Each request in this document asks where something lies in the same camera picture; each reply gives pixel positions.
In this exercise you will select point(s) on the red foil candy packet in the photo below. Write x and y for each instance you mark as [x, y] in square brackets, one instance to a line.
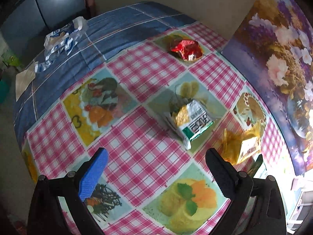
[185, 49]

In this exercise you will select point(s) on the dark television screen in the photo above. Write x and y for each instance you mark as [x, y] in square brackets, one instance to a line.
[25, 28]

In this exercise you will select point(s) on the pink checkered tablecloth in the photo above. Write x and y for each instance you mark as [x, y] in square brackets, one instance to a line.
[152, 184]

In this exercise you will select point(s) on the green white cracker packet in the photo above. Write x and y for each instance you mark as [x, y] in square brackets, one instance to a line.
[189, 122]

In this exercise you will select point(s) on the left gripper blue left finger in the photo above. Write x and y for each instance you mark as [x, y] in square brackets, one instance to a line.
[90, 172]

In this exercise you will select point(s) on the white paper sheet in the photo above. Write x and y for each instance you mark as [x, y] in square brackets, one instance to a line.
[22, 81]

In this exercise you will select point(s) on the yellow soft bread packet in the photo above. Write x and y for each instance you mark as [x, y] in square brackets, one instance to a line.
[239, 147]

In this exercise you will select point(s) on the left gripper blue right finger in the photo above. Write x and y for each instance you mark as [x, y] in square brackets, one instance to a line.
[223, 172]

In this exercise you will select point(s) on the floral painting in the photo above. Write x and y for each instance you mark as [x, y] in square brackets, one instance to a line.
[272, 49]

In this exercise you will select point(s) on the crumpled blue white wrapper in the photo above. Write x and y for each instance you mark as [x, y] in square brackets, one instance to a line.
[61, 42]

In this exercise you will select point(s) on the white shelf unit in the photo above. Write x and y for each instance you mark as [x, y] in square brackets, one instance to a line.
[299, 215]

